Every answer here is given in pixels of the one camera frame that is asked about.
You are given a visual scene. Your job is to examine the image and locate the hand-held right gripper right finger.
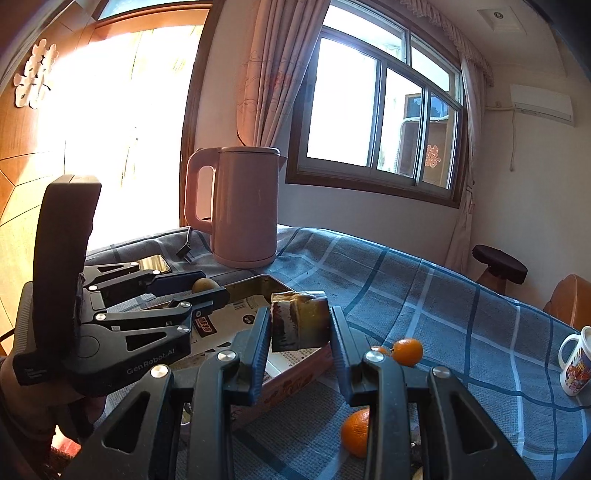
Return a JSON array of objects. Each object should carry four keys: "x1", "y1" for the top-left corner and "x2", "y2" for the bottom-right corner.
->
[{"x1": 329, "y1": 305, "x2": 532, "y2": 480}]

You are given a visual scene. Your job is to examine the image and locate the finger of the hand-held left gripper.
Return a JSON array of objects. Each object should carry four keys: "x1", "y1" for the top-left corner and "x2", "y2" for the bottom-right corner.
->
[
  {"x1": 93, "y1": 287, "x2": 230, "y2": 336},
  {"x1": 84, "y1": 260, "x2": 207, "y2": 302}
]

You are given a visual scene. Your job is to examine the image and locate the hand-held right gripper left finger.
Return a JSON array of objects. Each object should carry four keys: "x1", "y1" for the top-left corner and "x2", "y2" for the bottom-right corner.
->
[{"x1": 62, "y1": 307, "x2": 273, "y2": 480}]

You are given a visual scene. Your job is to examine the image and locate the metal tin box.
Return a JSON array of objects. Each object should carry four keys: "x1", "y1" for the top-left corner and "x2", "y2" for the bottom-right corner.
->
[{"x1": 182, "y1": 274, "x2": 334, "y2": 432}]

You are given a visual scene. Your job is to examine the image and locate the brown snack packet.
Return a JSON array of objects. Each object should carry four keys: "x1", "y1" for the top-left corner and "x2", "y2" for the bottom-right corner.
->
[{"x1": 270, "y1": 292, "x2": 331, "y2": 354}]

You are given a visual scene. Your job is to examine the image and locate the person's left forearm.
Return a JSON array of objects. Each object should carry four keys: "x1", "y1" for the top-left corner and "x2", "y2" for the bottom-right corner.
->
[{"x1": 0, "y1": 355, "x2": 100, "y2": 444}]

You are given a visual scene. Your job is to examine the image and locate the black smartphone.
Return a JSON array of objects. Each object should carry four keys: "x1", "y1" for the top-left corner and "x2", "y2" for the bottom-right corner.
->
[{"x1": 139, "y1": 254, "x2": 172, "y2": 274}]

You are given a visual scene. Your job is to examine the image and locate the wooden door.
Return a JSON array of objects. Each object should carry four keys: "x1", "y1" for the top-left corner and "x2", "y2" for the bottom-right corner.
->
[{"x1": 0, "y1": 0, "x2": 100, "y2": 337}]

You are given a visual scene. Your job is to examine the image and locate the blue plaid tablecloth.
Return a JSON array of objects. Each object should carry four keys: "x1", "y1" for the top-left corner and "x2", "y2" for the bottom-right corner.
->
[{"x1": 85, "y1": 225, "x2": 591, "y2": 480}]

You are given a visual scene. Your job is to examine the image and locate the pink electric kettle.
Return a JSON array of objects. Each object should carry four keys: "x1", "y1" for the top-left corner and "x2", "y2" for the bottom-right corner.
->
[{"x1": 185, "y1": 147, "x2": 288, "y2": 267}]

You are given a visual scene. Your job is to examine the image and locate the dark round stool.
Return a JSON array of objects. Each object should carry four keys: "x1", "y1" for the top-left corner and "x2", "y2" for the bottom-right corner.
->
[{"x1": 472, "y1": 244, "x2": 528, "y2": 291}]

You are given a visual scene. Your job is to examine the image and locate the white paper door ornament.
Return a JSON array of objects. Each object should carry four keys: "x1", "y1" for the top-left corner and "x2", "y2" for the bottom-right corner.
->
[{"x1": 13, "y1": 39, "x2": 60, "y2": 109}]

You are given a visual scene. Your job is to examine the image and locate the pale tied curtain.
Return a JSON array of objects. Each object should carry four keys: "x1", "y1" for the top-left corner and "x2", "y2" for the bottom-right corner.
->
[{"x1": 448, "y1": 46, "x2": 492, "y2": 278}]

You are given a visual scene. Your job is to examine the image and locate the pink patterned curtain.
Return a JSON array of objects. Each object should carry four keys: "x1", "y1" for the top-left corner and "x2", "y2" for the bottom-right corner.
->
[{"x1": 235, "y1": 0, "x2": 331, "y2": 146}]

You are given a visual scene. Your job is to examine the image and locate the white printed mug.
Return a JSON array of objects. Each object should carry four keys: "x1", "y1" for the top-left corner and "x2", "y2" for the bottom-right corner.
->
[{"x1": 558, "y1": 326, "x2": 591, "y2": 397}]

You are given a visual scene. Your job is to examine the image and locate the orange leather chair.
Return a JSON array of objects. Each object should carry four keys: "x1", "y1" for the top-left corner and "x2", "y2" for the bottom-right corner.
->
[{"x1": 544, "y1": 274, "x2": 591, "y2": 330}]

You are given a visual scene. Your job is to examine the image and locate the sliding glass window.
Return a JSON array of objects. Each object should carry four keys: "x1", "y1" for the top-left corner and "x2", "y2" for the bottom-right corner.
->
[{"x1": 285, "y1": 25, "x2": 467, "y2": 208}]

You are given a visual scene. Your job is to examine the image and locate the white air conditioner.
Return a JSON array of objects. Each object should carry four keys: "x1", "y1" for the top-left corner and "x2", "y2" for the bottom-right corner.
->
[{"x1": 509, "y1": 84, "x2": 577, "y2": 127}]

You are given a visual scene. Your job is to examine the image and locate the frilled curtain valance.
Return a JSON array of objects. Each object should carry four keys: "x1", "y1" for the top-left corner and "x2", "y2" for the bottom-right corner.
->
[{"x1": 397, "y1": 0, "x2": 495, "y2": 86}]

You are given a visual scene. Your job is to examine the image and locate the white ceiling panel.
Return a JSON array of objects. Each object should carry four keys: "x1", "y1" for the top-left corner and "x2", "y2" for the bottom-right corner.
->
[{"x1": 478, "y1": 7, "x2": 525, "y2": 32}]

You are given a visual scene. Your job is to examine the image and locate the black power plug cable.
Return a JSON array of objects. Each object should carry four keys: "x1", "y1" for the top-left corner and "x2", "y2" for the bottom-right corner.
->
[{"x1": 175, "y1": 226, "x2": 197, "y2": 264}]

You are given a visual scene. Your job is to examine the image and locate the white wall cable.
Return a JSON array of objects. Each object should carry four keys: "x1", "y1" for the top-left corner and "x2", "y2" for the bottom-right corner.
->
[{"x1": 485, "y1": 99, "x2": 518, "y2": 172}]

